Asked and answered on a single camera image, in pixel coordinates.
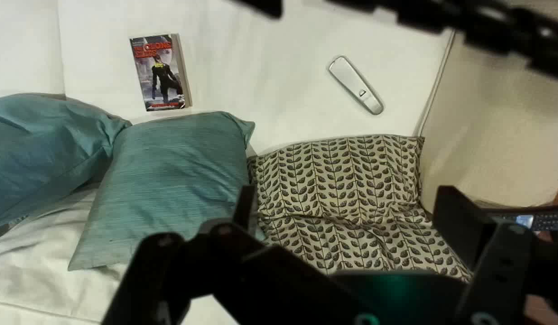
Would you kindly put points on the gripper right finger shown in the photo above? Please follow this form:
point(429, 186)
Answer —
point(495, 266)

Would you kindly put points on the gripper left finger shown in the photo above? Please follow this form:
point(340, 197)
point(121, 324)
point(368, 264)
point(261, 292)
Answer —
point(170, 280)

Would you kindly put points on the silver remote control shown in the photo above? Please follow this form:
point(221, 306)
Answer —
point(355, 85)

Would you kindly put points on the black handset with keypad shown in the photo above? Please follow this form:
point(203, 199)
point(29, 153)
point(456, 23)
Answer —
point(543, 220)

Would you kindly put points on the ribbed teal pillow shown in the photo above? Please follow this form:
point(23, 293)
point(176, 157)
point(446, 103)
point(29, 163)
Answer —
point(170, 180)

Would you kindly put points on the crumpled white bed sheet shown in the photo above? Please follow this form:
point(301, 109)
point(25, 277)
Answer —
point(39, 275)

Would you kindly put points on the leaf pattern pillow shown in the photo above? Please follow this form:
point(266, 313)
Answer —
point(342, 194)

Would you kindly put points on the plain teal pillow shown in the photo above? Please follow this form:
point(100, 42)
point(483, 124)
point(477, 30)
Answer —
point(39, 144)

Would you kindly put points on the paperback book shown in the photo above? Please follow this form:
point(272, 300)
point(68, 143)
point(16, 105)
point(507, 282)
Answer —
point(161, 74)

